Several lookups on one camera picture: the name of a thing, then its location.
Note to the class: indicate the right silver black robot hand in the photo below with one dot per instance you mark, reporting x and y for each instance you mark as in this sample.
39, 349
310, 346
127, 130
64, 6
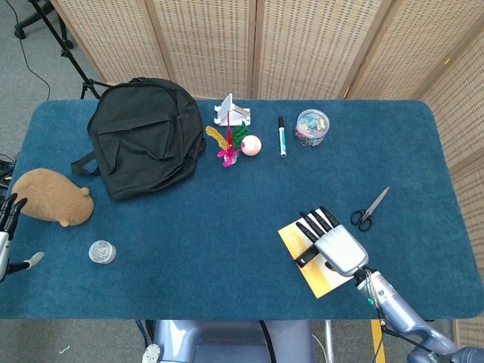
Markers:
340, 247

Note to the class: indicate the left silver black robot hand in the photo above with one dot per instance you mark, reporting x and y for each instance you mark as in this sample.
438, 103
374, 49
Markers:
5, 230

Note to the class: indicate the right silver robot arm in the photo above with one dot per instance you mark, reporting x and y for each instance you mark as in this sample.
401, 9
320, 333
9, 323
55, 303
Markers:
401, 314

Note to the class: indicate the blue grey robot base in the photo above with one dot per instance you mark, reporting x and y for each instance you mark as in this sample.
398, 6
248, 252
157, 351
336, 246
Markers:
230, 342

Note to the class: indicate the yellow white notepad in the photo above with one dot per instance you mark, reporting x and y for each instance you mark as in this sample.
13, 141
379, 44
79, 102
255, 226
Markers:
321, 280

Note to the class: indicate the brown plush capybara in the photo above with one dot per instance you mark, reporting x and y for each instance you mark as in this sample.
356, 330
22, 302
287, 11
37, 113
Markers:
53, 196

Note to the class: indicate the clear jar of binder clips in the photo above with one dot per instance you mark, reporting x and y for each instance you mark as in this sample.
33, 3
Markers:
312, 128

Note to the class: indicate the white marker black cap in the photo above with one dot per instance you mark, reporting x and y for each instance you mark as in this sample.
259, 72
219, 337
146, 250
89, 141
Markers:
282, 137

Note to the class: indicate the blue table mat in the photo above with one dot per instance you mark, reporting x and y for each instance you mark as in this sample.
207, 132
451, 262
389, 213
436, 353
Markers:
211, 242

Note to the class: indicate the pink peach ball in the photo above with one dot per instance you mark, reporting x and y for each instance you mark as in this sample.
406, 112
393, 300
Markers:
251, 145

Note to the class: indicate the colourful feather shuttlecock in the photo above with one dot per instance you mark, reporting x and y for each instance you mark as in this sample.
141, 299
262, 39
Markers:
228, 145

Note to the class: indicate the black backpack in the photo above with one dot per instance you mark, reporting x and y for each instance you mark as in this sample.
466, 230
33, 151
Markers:
145, 140

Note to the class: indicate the white phone stand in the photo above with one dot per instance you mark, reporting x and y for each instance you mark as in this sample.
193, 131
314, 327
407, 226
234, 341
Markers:
231, 112

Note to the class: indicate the black tripod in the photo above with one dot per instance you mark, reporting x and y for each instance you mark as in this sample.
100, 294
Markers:
72, 56

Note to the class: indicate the woven folding screen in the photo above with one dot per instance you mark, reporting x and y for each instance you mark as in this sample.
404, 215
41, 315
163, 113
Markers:
302, 45

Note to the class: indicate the black office chair base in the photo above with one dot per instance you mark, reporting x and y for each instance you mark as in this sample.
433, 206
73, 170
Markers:
41, 22

